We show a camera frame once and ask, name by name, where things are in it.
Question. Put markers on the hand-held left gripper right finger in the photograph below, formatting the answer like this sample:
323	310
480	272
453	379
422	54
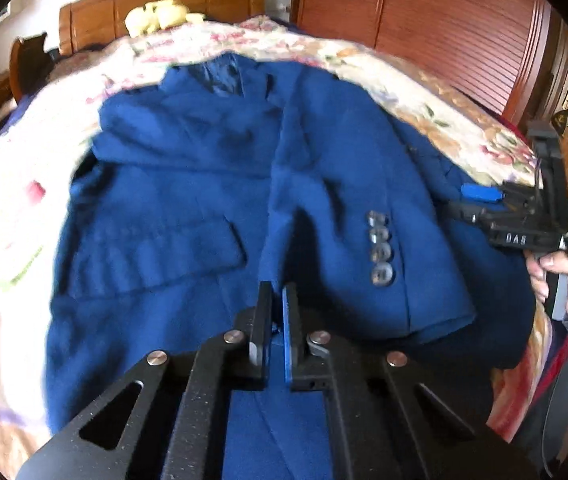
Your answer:
289	330

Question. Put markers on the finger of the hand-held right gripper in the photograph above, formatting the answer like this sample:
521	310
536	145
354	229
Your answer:
468	212
478	192

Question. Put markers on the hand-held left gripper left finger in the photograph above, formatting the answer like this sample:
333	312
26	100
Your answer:
262	330

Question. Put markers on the blue suit jacket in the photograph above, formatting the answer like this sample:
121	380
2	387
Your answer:
189	185

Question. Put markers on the person's right hand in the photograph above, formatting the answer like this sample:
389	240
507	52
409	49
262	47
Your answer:
538	275

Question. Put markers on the wooden slatted wardrobe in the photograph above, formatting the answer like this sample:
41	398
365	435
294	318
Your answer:
438	20

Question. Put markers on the floral blanket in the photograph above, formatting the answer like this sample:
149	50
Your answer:
24	160

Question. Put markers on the yellow plush toy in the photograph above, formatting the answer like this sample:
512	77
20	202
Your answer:
164	15

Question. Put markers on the wooden chair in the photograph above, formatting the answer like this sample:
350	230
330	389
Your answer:
29	65

